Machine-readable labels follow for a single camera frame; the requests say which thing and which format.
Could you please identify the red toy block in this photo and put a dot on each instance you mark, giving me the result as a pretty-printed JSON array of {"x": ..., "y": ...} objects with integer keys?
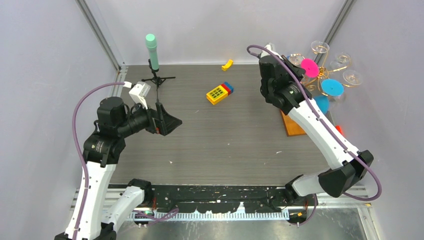
[{"x": 226, "y": 88}]

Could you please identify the clear wine glass top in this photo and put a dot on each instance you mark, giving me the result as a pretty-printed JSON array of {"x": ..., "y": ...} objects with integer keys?
[{"x": 321, "y": 50}]

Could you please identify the yellow toy calculator block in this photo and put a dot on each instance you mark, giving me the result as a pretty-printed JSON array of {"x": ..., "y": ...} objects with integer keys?
[{"x": 218, "y": 94}]

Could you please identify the clear wine glass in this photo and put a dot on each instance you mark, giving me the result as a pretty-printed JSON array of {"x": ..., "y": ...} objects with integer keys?
[
  {"x": 321, "y": 50},
  {"x": 296, "y": 59},
  {"x": 352, "y": 78},
  {"x": 341, "y": 62}
]

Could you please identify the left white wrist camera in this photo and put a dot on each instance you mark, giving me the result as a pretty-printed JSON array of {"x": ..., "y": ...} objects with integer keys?
[{"x": 139, "y": 92}]

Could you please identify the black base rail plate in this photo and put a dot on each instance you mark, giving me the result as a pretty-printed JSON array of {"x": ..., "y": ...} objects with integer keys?
[{"x": 217, "y": 199}]

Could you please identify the blue plastic wine glass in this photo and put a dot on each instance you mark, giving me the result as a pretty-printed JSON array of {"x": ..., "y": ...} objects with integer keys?
[{"x": 332, "y": 87}]

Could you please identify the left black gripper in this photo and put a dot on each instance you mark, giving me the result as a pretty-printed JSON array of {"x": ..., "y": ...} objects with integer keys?
[{"x": 164, "y": 123}]

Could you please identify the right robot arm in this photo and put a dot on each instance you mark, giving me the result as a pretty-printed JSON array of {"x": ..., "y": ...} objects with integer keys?
[{"x": 345, "y": 161}]

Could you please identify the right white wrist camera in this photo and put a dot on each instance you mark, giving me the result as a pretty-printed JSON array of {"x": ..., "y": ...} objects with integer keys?
[{"x": 270, "y": 48}]

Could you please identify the pink plastic wine glass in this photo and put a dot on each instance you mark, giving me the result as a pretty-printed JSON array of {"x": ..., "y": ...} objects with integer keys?
[{"x": 312, "y": 70}]

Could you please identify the red object at edge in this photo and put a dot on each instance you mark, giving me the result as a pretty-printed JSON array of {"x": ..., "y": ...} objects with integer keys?
[{"x": 339, "y": 129}]

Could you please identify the gold wine glass rack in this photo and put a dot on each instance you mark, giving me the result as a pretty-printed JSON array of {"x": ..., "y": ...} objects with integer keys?
[{"x": 314, "y": 84}]

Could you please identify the wooden rack base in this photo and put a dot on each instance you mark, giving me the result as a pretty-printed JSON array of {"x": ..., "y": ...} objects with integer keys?
[{"x": 291, "y": 127}]

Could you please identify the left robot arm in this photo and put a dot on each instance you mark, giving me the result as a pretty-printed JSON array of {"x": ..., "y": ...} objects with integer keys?
[{"x": 101, "y": 153}]

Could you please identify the blue toy block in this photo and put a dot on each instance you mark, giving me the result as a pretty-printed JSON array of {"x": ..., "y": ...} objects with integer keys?
[{"x": 229, "y": 86}]

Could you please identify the yellow curved block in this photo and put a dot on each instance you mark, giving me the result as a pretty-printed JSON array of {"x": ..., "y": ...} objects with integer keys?
[{"x": 227, "y": 66}]

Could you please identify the green microphone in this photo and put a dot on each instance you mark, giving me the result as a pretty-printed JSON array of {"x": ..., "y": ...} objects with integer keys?
[{"x": 151, "y": 45}]

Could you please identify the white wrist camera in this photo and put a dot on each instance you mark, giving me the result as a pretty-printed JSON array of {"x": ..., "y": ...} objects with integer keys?
[
  {"x": 270, "y": 48},
  {"x": 139, "y": 92}
]

